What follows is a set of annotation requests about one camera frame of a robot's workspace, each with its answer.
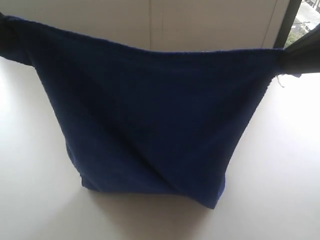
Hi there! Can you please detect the blue microfiber towel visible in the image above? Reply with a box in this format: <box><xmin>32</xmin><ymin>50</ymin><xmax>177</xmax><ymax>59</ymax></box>
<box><xmin>1</xmin><ymin>16</ymin><xmax>284</xmax><ymax>209</ymax></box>

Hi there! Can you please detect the dark window frame post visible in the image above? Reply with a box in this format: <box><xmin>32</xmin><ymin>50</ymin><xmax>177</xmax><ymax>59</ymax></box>
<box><xmin>273</xmin><ymin>0</ymin><xmax>302</xmax><ymax>49</ymax></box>

